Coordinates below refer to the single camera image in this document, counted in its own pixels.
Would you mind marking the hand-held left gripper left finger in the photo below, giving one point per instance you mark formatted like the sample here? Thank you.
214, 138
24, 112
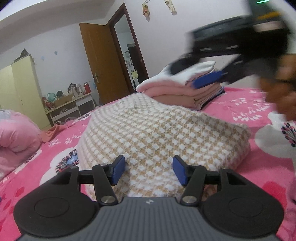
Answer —
119, 169

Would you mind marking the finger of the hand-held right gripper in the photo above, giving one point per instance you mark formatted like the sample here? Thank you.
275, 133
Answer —
219, 34
205, 80

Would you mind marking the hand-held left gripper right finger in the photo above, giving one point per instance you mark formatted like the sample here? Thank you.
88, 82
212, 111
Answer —
180, 169

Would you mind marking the beige white checked knit cardigan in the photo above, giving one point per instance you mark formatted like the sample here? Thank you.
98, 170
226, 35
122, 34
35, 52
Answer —
161, 129

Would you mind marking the stack of folded pastel clothes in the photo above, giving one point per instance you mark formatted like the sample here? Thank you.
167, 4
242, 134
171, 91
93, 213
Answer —
175, 92

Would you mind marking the person's right hand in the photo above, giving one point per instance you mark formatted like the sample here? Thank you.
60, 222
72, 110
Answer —
282, 97

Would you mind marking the pink floral bed blanket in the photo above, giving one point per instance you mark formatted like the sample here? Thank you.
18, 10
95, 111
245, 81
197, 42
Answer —
242, 109

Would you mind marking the cream hanging cloth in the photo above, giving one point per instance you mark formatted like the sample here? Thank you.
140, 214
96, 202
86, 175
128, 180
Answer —
171, 7

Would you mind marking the yellow sticky note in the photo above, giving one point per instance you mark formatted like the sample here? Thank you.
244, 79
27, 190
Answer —
134, 74

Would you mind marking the orange pink garment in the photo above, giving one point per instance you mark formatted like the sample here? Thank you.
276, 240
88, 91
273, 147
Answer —
53, 133

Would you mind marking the patterned hanging cloth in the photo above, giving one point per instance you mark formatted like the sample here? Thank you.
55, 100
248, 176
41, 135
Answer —
145, 10

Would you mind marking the white desk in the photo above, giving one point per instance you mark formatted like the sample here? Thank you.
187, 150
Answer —
78, 102

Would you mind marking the red bottle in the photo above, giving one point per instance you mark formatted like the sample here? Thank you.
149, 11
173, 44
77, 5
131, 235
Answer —
87, 88

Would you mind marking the cardboard box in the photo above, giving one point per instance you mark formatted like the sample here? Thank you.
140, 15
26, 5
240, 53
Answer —
63, 100

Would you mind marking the desk clutter of bottles bags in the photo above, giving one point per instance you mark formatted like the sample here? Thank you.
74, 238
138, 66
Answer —
74, 88

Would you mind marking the brown wooden door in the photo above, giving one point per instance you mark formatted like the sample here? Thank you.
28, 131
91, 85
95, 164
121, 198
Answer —
104, 64

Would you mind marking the pink grey floral quilt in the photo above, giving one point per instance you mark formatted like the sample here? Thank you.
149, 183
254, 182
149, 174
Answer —
16, 136

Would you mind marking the pale yellow wardrobe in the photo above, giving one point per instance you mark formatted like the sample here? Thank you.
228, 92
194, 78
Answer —
23, 92

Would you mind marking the dark item on wardrobe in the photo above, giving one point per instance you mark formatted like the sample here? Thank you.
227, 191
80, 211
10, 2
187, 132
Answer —
23, 54

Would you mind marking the dark wooden door frame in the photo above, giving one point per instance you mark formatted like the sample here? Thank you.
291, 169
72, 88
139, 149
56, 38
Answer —
138, 53

